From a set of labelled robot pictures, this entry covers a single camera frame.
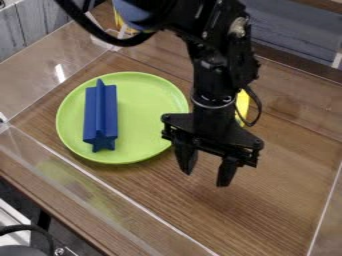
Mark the clear acrylic corner bracket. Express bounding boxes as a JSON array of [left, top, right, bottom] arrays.
[[86, 12, 130, 52]]

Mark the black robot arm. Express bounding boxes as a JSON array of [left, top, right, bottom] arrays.
[[54, 0, 265, 187]]

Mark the green plate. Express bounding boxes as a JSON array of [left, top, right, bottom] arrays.
[[55, 72, 190, 164]]

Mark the yellow toy banana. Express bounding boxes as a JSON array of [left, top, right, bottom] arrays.
[[236, 90, 250, 127]]

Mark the black cable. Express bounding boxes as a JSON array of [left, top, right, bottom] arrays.
[[0, 225, 55, 256]]

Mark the yellow blue tin can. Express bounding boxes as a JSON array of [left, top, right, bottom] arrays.
[[114, 11, 138, 35]]

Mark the blue star-shaped block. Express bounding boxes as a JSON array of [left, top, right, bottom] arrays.
[[83, 79, 119, 153]]

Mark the clear acrylic tray wall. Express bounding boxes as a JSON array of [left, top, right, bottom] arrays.
[[0, 24, 342, 256]]

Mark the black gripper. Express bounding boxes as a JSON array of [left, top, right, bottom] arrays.
[[162, 113, 265, 187]]

